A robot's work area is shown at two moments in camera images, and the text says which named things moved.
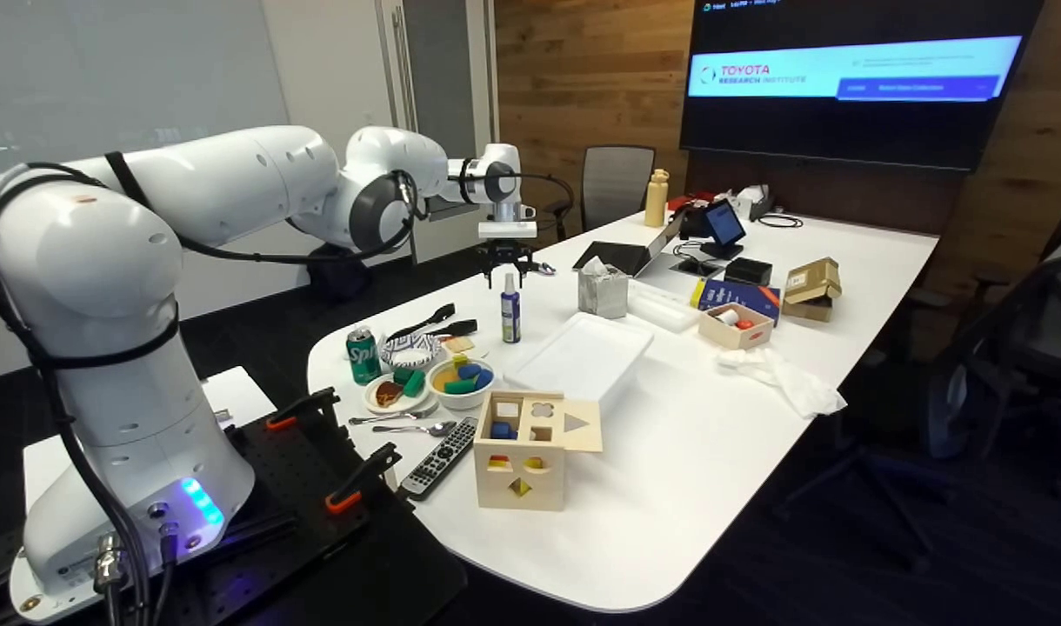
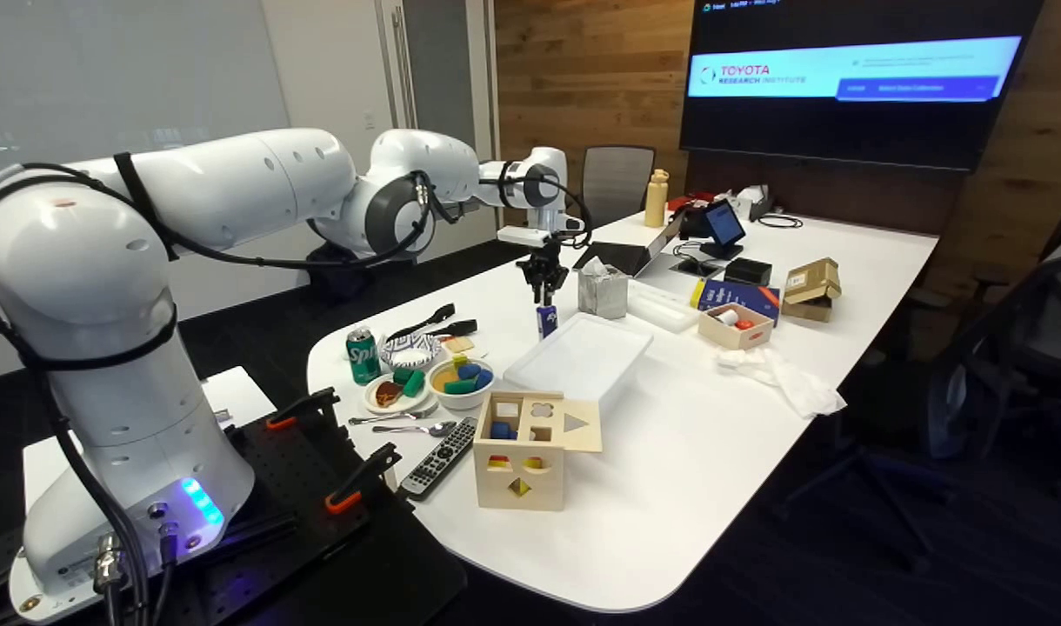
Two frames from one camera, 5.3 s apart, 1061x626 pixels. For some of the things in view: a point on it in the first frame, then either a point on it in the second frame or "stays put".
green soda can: (364, 352) stays put
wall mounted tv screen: (863, 82) stays put
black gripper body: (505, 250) → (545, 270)
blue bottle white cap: (511, 308) → (549, 318)
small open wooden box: (810, 289) stays put
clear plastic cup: (411, 352) stays put
